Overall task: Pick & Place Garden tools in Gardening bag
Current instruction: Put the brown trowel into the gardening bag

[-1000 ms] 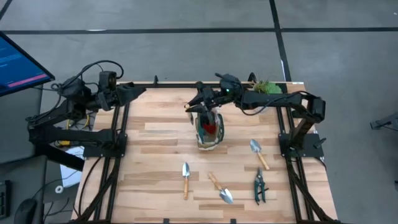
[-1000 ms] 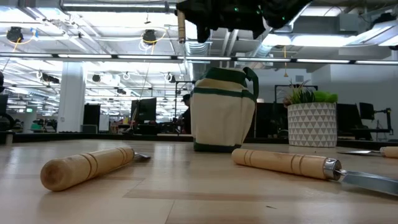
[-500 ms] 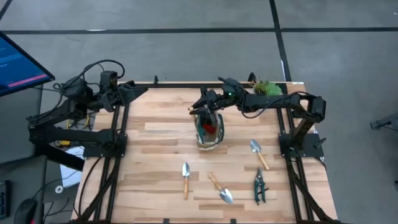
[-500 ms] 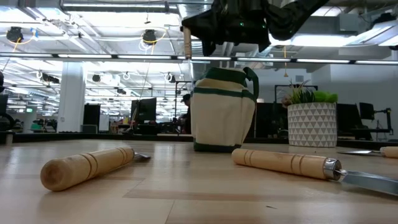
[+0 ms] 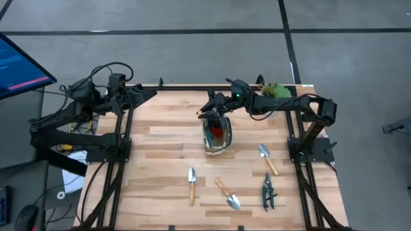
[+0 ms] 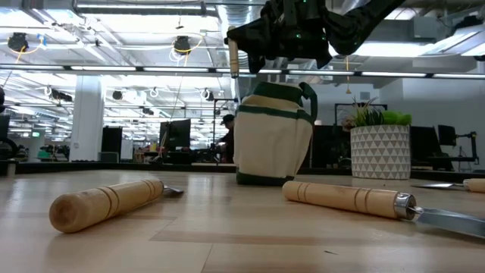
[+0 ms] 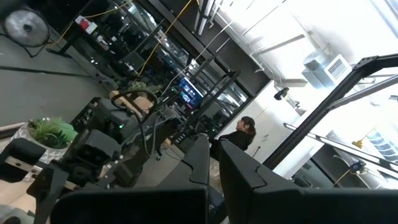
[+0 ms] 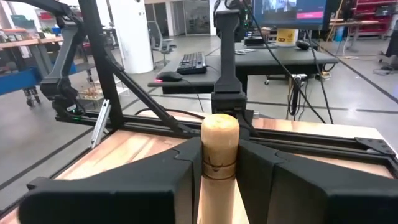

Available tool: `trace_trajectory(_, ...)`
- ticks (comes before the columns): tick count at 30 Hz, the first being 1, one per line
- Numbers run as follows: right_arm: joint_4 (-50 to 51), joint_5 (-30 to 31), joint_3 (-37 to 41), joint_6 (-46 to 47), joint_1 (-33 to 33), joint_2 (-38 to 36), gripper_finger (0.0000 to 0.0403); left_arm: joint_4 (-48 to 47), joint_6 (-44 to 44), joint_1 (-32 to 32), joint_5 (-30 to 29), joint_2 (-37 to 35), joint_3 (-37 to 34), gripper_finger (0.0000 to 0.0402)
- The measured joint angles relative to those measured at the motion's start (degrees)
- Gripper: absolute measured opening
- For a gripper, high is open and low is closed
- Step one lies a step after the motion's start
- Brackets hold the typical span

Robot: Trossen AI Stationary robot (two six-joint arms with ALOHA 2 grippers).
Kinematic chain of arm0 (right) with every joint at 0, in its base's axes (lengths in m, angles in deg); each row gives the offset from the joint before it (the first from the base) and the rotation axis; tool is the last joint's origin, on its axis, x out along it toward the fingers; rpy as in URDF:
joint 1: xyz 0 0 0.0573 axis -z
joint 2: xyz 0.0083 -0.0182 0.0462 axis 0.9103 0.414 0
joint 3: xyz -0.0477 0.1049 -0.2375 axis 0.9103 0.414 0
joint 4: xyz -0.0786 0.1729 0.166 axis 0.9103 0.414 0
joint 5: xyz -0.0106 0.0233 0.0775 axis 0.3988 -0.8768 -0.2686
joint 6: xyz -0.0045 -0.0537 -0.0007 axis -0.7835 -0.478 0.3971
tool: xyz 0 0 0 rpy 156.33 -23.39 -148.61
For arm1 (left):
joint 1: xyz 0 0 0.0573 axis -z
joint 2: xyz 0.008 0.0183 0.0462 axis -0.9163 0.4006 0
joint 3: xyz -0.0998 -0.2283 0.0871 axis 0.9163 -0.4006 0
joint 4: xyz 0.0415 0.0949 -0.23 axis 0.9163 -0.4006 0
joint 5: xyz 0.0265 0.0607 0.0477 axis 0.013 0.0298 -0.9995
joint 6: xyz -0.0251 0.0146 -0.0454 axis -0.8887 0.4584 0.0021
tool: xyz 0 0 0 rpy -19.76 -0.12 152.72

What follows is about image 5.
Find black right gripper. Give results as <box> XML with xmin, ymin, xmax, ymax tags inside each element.
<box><xmin>197</xmin><ymin>90</ymin><xmax>240</xmax><ymax>130</ymax></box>

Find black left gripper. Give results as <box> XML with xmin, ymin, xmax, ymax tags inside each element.
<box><xmin>105</xmin><ymin>83</ymin><xmax>158</xmax><ymax>117</ymax></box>

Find red and black gardening glove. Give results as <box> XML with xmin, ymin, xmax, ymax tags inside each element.
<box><xmin>210</xmin><ymin>125</ymin><xmax>225</xmax><ymax>139</ymax></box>

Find round steel scoop wooden handle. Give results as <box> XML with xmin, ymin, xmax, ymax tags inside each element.
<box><xmin>258</xmin><ymin>143</ymin><xmax>279</xmax><ymax>176</ymax></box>

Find narrow steel trowel wooden handle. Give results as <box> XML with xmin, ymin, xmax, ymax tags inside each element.
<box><xmin>188</xmin><ymin>167</ymin><xmax>197</xmax><ymax>207</ymax></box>

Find pointed steel trowel wooden handle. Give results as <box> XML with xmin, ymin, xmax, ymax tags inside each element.
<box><xmin>214</xmin><ymin>177</ymin><xmax>242</xmax><ymax>212</ymax></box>

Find green pruning shears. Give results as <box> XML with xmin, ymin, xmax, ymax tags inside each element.
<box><xmin>261</xmin><ymin>173</ymin><xmax>279</xmax><ymax>212</ymax></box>

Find beige green canvas gardening bag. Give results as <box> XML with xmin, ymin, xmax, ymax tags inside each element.
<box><xmin>201</xmin><ymin>110</ymin><xmax>232</xmax><ymax>156</ymax></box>

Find green plant in patterned pot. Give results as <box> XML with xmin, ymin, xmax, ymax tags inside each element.
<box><xmin>260</xmin><ymin>82</ymin><xmax>292</xmax><ymax>99</ymax></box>

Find white paper sheet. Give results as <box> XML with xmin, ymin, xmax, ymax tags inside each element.
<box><xmin>61</xmin><ymin>150</ymin><xmax>88</xmax><ymax>194</ymax></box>

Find computer monitor blue screen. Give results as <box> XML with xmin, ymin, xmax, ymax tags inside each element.
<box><xmin>0</xmin><ymin>31</ymin><xmax>58</xmax><ymax>100</ymax></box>

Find grey box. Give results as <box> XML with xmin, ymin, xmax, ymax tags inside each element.
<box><xmin>0</xmin><ymin>88</ymin><xmax>44</xmax><ymax>169</ymax></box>

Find black computer mouse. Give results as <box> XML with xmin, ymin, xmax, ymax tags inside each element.
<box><xmin>14</xmin><ymin>204</ymin><xmax>40</xmax><ymax>231</ymax></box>

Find black stand leg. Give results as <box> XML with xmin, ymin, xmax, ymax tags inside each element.
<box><xmin>381</xmin><ymin>115</ymin><xmax>411</xmax><ymax>135</ymax></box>

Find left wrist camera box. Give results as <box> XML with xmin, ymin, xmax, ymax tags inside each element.
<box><xmin>108</xmin><ymin>73</ymin><xmax>127</xmax><ymax>96</ymax></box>

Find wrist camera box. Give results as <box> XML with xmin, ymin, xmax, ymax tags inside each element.
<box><xmin>108</xmin><ymin>73</ymin><xmax>127</xmax><ymax>96</ymax></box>
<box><xmin>229</xmin><ymin>78</ymin><xmax>254</xmax><ymax>100</ymax></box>

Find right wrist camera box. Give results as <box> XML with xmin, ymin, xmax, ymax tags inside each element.
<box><xmin>229</xmin><ymin>78</ymin><xmax>254</xmax><ymax>100</ymax></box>

